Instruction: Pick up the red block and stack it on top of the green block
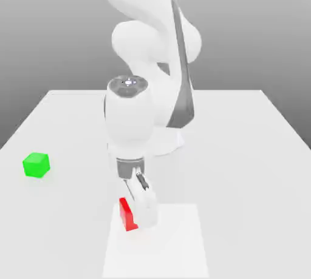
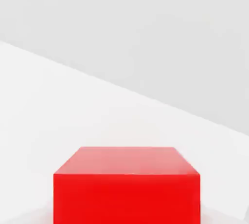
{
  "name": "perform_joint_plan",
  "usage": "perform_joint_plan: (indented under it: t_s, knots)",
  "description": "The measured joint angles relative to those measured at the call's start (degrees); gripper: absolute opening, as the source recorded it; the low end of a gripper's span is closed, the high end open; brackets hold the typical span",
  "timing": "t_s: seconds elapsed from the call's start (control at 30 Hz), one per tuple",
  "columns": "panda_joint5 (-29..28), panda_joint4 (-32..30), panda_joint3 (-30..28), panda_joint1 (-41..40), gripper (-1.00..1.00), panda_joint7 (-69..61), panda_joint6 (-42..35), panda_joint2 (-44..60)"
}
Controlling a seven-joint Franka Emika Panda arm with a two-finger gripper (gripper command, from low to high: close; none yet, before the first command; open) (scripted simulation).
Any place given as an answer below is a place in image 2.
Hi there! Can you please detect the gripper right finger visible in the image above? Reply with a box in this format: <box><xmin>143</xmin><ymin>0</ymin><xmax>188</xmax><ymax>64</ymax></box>
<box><xmin>200</xmin><ymin>205</ymin><xmax>246</xmax><ymax>224</ymax></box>

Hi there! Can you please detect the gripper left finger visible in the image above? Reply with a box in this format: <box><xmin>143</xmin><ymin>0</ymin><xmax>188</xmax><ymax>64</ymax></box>
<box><xmin>17</xmin><ymin>206</ymin><xmax>54</xmax><ymax>224</ymax></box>

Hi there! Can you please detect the small red cube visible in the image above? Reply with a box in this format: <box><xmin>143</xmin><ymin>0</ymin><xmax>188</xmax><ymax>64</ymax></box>
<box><xmin>53</xmin><ymin>146</ymin><xmax>201</xmax><ymax>224</ymax></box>

